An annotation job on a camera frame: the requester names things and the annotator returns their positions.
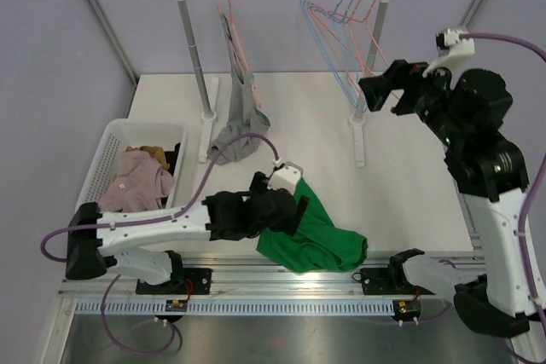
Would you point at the mauve pink tank top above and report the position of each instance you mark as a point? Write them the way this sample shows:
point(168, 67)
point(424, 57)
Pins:
point(139, 184)

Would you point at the pink hanger of brown top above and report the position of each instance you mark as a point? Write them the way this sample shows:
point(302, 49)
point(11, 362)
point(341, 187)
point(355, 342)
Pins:
point(336, 37)

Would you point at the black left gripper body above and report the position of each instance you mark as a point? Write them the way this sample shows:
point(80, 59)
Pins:
point(259, 185)

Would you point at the silver clothes rack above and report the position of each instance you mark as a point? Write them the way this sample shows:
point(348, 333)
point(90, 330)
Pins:
point(208, 90)

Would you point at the white plastic basket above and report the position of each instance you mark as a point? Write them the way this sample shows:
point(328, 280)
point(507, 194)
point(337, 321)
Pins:
point(126, 132)

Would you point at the blue hanger of mauve top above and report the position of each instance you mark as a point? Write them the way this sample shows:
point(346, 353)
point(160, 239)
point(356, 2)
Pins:
point(341, 19)

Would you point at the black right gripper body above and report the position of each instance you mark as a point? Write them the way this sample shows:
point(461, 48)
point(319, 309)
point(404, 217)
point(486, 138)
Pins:
point(426, 96)

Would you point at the green tank top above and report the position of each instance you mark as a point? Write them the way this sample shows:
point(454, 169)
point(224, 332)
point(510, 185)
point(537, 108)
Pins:
point(317, 243)

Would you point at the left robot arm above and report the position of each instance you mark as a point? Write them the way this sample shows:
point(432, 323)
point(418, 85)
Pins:
point(101, 242)

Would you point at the black tank top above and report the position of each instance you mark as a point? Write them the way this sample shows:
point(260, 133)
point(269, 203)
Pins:
point(171, 158)

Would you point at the left aluminium frame post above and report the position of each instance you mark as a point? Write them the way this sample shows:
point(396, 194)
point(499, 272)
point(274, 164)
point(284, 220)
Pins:
point(98, 13)

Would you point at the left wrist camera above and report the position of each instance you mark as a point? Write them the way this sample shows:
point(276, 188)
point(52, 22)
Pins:
point(285, 175)

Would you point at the white slotted cable duct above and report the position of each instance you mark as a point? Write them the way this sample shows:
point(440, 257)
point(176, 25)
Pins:
point(251, 307)

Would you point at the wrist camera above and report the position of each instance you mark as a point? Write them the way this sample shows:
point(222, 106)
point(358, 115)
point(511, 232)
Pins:
point(453, 49)
point(285, 175)

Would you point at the brown tank top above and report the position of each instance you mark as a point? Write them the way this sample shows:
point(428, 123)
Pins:
point(154, 152)

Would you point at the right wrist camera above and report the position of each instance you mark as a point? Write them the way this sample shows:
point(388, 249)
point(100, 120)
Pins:
point(453, 49)

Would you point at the pink hanger of black top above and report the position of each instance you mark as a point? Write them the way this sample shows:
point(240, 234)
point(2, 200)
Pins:
point(373, 21)

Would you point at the blue hanger of green top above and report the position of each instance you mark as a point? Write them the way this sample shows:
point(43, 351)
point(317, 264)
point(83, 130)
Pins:
point(328, 48)

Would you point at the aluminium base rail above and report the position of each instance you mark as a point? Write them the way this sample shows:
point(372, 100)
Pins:
point(255, 276)

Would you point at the pink hanger of grey top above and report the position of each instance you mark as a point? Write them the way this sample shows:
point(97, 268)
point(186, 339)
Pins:
point(234, 27)

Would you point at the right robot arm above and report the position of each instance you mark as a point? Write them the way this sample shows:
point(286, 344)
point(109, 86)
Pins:
point(490, 173)

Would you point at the grey tank top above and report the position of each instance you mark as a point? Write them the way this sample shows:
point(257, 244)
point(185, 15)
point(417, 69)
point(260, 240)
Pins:
point(244, 115)

